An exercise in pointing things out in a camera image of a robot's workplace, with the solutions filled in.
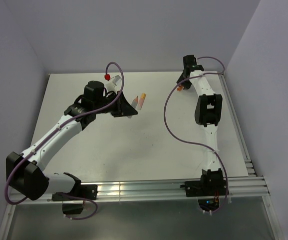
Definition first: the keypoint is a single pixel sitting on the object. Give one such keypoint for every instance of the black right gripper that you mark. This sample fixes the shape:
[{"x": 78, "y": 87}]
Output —
[{"x": 187, "y": 85}]

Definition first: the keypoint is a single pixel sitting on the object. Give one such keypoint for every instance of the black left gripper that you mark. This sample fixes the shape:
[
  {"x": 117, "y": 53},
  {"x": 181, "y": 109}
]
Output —
[{"x": 123, "y": 108}]

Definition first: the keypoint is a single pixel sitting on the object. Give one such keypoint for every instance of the orange highlighter pen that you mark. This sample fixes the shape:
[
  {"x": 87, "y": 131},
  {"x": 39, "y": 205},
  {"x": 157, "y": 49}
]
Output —
[{"x": 135, "y": 102}]

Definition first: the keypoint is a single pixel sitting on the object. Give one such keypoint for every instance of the yellow highlighter pen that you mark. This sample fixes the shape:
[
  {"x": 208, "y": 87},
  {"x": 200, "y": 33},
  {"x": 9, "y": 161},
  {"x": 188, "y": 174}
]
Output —
[{"x": 140, "y": 103}]

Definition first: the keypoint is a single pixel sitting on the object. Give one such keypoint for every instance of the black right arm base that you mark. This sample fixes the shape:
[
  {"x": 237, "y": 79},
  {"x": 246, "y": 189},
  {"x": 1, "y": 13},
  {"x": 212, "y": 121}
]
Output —
[{"x": 197, "y": 188}]

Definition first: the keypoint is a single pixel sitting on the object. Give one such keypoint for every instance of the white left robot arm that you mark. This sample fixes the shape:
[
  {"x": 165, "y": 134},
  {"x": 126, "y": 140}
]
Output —
[{"x": 25, "y": 170}]

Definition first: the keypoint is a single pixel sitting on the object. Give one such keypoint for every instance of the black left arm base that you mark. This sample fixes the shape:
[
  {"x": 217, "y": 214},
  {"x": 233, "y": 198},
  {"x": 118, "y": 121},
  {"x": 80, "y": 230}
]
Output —
[{"x": 84, "y": 193}]

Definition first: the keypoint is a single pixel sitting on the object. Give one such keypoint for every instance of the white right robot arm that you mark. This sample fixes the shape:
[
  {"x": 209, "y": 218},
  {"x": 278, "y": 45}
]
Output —
[{"x": 207, "y": 115}]

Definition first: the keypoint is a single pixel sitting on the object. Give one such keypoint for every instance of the aluminium side rail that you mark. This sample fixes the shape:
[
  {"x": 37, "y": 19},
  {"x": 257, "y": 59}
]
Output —
[{"x": 247, "y": 159}]

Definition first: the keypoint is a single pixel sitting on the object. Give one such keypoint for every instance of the aluminium mounting rail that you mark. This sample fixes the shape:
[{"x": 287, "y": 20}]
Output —
[{"x": 163, "y": 190}]

